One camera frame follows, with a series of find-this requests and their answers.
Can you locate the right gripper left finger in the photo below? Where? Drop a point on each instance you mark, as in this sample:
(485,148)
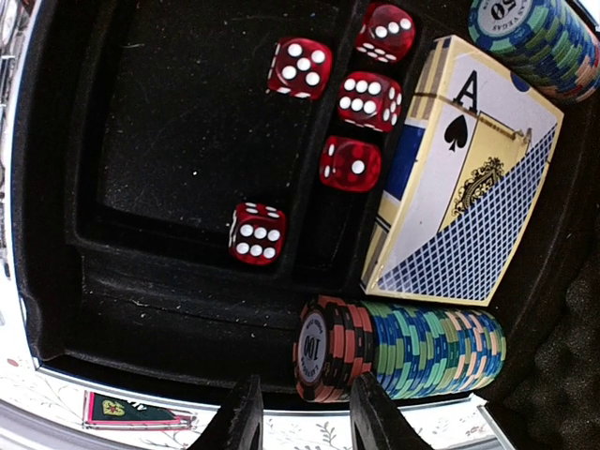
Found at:
(238,423)

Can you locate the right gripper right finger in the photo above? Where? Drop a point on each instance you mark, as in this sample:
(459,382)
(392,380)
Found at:
(376,422)

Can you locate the lower poker chip row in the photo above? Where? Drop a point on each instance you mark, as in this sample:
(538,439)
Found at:
(413,352)

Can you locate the poker chip row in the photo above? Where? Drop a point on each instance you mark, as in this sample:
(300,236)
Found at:
(545,42)
(413,352)

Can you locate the red black triangle card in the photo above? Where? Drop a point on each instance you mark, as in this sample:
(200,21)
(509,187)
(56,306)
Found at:
(102,412)

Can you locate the aluminium poker chip case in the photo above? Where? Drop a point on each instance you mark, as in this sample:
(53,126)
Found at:
(131,131)

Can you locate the boxed card deck ace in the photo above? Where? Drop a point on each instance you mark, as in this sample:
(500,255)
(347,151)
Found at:
(470,163)

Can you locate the red dice group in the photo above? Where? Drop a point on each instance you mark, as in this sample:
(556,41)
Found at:
(385,32)

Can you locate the upper poker chip row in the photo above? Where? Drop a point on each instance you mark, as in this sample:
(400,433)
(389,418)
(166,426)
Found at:
(545,42)

